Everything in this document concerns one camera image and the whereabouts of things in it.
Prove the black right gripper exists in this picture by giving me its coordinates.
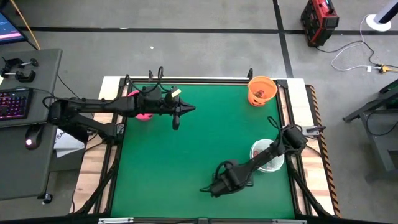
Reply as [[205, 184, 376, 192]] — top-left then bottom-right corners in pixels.
[[201, 164, 253, 198]]

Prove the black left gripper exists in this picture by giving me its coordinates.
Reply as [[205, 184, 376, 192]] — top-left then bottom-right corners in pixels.
[[146, 86, 196, 131]]

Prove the white jack-o-lantern bucket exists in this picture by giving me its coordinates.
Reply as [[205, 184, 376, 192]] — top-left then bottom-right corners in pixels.
[[249, 138, 285, 174]]

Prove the pink jack-o-lantern bucket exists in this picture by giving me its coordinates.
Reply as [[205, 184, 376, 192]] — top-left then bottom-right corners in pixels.
[[127, 89, 155, 121]]

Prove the green table mat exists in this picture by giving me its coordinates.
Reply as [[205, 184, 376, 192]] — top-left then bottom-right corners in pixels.
[[110, 82, 295, 219]]

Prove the orange jack-o-lantern bucket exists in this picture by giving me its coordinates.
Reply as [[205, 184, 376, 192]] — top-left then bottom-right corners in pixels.
[[247, 75, 279, 108]]

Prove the silver metal bar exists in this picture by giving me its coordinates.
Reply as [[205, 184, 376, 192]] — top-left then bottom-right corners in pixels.
[[98, 217, 134, 224], [272, 218, 308, 224]]

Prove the black yellow hazard tape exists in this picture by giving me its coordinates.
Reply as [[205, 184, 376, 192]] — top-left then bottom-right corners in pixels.
[[305, 83, 341, 218]]

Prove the grey plate black clip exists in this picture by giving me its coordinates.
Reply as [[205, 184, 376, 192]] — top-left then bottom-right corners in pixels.
[[301, 124, 326, 137]]

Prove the white printed paper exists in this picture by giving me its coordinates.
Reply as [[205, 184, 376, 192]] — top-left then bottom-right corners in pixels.
[[53, 128, 86, 159]]

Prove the grey desk top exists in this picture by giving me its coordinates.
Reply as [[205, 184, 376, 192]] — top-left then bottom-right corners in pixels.
[[0, 48, 63, 129], [0, 122, 59, 202]]

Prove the black computer mouse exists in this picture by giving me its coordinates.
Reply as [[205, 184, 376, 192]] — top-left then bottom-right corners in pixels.
[[24, 124, 45, 151]]

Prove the black caster wheel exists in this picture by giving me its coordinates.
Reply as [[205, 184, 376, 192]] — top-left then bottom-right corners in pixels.
[[37, 192, 53, 205]]

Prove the black C-clamp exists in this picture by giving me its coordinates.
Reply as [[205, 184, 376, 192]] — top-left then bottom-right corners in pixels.
[[0, 70, 37, 83], [1, 57, 40, 71]]

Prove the backlit keyboard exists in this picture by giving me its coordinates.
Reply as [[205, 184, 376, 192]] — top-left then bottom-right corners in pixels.
[[0, 88, 34, 121]]

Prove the dark grey metal stand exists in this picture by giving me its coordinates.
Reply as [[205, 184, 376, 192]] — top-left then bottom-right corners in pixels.
[[341, 79, 398, 183]]

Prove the red black power station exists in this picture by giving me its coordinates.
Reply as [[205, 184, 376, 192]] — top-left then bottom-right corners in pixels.
[[300, 0, 340, 49]]

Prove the lit computer screen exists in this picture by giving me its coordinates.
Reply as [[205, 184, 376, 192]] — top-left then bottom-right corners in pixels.
[[0, 11, 29, 45]]

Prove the yellow plug connector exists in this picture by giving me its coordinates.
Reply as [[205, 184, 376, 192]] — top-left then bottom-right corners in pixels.
[[366, 63, 398, 75]]

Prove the black pole white base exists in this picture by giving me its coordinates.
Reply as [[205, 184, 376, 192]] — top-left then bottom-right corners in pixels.
[[365, 0, 398, 33]]

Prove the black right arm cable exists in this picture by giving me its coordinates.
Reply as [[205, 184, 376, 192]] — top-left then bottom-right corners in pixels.
[[213, 159, 239, 180]]

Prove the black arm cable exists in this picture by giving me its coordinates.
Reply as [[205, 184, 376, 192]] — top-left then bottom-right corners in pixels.
[[213, 159, 239, 180], [124, 65, 165, 94]]

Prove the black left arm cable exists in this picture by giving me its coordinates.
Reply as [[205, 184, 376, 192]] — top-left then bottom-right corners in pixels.
[[124, 65, 165, 94]]

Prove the black floor cable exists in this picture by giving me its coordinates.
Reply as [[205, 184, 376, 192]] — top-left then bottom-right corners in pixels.
[[315, 39, 384, 68]]

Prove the yellow cable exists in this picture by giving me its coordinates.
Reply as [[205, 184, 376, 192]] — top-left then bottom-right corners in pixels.
[[9, 0, 42, 50]]

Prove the white floor cable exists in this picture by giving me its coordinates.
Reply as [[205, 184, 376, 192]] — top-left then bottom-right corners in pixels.
[[330, 14, 379, 73]]

